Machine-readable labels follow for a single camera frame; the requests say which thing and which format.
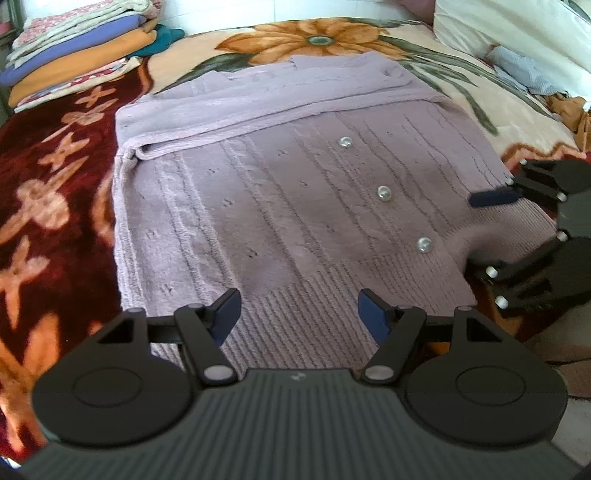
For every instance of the orange cloth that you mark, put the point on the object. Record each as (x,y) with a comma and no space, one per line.
(570,115)

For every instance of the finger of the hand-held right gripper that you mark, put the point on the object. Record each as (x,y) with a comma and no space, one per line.
(494,198)
(531,272)

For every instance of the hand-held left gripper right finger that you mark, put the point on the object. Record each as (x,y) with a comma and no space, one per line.
(373,314)

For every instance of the white pillow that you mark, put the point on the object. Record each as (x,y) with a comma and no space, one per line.
(508,27)

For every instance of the lilac knitted cardigan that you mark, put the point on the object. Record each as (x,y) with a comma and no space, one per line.
(295,194)

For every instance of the blue striped cloth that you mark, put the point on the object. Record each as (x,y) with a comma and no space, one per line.
(521,69)

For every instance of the floral plush blanket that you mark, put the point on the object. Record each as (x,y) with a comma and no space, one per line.
(60,207)

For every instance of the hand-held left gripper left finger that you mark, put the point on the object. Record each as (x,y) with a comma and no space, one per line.
(225,316)

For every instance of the stack of folded clothes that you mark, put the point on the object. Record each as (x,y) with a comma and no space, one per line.
(78,50)

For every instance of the pink pillow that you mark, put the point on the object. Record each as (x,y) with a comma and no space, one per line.
(418,5)

